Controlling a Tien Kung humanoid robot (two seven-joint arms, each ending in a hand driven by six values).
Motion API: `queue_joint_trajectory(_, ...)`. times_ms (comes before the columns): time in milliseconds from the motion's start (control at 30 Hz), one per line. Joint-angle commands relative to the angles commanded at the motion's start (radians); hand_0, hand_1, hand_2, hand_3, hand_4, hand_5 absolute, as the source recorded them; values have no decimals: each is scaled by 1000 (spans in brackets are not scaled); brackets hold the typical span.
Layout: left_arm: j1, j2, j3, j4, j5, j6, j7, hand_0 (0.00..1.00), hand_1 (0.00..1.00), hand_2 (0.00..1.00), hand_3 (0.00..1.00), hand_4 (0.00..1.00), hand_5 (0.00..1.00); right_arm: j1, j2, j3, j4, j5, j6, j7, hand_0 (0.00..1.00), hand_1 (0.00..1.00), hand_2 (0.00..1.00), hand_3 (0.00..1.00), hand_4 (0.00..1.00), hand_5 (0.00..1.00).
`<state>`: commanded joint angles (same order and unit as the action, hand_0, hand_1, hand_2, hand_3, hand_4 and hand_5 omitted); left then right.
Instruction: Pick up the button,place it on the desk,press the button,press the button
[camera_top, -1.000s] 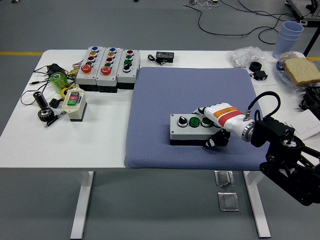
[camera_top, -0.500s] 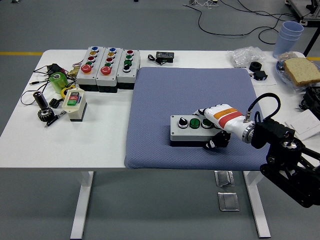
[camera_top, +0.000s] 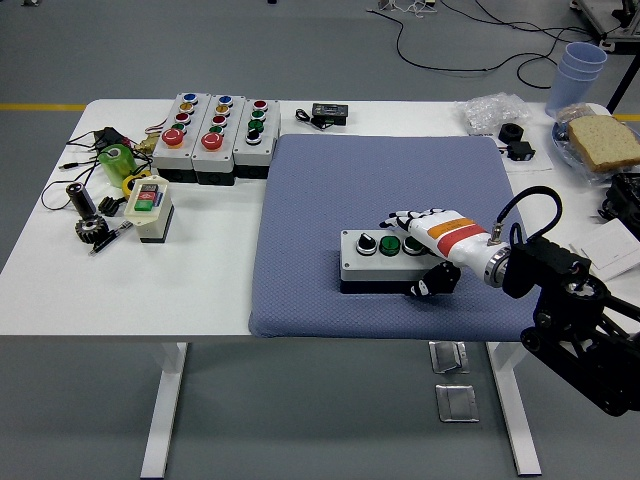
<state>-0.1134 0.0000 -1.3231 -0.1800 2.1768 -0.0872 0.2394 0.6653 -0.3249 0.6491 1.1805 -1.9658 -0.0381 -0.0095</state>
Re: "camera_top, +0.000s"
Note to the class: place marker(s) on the metal floor plate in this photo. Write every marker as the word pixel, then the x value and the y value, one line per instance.
pixel 456 404
pixel 447 357

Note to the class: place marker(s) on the black bevel gear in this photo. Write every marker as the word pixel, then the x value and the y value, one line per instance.
pixel 92 231

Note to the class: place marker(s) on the metal frame stand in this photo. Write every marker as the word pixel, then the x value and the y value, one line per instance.
pixel 622 75

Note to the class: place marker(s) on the clear plastic bag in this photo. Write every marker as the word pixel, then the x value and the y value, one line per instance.
pixel 487 110

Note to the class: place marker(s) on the cream switch box green red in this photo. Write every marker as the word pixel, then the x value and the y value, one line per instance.
pixel 150 225

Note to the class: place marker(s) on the white table leg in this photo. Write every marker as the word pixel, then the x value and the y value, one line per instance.
pixel 515 410
pixel 167 400

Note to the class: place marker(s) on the stack of pale blue cups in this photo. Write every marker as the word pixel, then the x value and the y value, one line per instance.
pixel 570 85

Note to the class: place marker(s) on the grey four-button box with selector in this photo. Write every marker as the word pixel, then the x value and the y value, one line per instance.
pixel 370 267

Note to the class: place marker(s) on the bread slice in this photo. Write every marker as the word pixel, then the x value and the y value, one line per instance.
pixel 607 142

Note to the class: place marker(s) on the black servo motor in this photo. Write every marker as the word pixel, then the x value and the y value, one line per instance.
pixel 520 151

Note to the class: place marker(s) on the green translucent tape roll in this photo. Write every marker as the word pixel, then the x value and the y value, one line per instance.
pixel 116 167

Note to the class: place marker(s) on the black digital meter module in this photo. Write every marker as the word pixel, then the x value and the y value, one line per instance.
pixel 330 114

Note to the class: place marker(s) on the black silver probe pen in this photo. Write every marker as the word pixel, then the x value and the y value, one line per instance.
pixel 107 241

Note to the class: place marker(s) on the black mechanical part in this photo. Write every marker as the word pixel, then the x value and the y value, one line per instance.
pixel 625 195

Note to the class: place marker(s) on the black metal cylinder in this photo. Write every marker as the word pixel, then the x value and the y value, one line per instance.
pixel 82 202

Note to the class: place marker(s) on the brass fitting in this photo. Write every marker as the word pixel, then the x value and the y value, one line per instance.
pixel 147 144

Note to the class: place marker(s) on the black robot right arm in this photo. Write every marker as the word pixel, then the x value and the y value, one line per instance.
pixel 565 280

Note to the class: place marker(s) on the yellow tape roll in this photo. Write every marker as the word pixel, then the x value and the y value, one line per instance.
pixel 129 185

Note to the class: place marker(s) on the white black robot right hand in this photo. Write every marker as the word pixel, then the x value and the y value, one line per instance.
pixel 450 235

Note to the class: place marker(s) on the black power adapter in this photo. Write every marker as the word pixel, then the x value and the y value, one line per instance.
pixel 111 137

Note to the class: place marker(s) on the small black toothed part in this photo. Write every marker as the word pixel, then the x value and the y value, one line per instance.
pixel 110 206

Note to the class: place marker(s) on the grey five-button control box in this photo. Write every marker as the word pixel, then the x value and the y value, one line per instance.
pixel 165 155
pixel 207 157

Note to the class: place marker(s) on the blue-grey padded mat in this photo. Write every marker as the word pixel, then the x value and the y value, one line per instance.
pixel 310 200

